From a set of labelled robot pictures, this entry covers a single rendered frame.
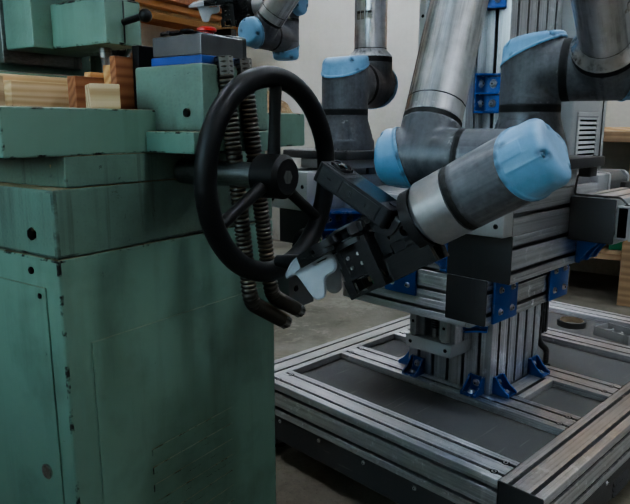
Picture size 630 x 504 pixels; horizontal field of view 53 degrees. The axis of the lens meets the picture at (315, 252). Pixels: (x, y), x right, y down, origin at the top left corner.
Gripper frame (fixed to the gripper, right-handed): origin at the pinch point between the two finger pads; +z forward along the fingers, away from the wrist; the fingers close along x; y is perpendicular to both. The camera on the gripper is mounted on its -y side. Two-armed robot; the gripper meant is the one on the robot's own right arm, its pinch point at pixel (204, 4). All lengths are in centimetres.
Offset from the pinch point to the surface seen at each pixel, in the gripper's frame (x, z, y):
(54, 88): -96, -51, 18
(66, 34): -88, -46, 10
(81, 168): -106, -66, 27
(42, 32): -90, -42, 9
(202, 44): -90, -75, 13
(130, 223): -100, -66, 36
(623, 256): 165, -106, 122
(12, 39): -91, -36, 10
